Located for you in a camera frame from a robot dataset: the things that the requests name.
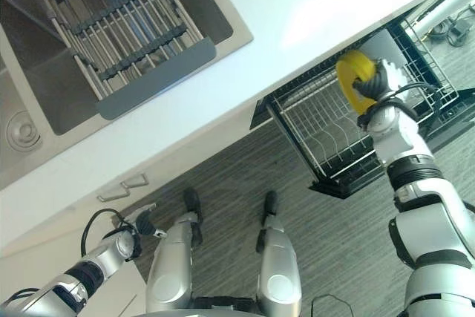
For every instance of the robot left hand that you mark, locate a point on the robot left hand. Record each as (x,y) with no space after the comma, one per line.
(145,220)

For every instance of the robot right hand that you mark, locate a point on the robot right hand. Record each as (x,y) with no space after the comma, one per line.
(375,80)

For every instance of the yellow plastic bowl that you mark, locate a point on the yellow plastic bowl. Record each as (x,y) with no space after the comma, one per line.
(354,79)

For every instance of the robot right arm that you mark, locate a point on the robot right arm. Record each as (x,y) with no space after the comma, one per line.
(419,191)

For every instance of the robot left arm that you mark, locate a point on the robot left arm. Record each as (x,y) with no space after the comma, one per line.
(74,268)

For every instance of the white tube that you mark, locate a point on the white tube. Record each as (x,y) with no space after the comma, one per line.
(441,7)

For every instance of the black power adapter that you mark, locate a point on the black power adapter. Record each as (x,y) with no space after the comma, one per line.
(460,29)

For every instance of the robot right leg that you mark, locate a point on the robot right leg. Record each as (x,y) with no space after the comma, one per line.
(278,254)

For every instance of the stainless steel sink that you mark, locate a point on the stainless steel sink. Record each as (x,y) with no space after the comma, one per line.
(92,53)

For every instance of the grey roll-up drying rack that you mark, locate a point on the grey roll-up drying rack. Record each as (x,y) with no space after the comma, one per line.
(122,27)

